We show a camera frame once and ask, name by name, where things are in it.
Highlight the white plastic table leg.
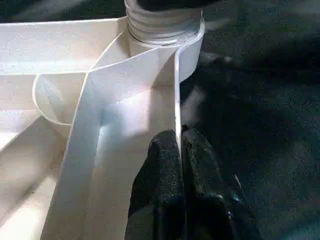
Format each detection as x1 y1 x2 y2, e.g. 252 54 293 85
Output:
123 0 204 46

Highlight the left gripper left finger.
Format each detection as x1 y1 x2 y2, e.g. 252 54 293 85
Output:
125 128 188 240

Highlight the black plastic mat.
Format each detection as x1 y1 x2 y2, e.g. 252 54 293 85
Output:
0 0 320 240

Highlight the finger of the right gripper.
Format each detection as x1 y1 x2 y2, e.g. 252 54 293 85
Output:
138 0 223 12

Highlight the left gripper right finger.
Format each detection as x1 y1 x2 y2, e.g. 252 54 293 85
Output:
180 127 256 240

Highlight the white plastic table top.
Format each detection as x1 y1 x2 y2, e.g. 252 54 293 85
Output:
0 15 206 240

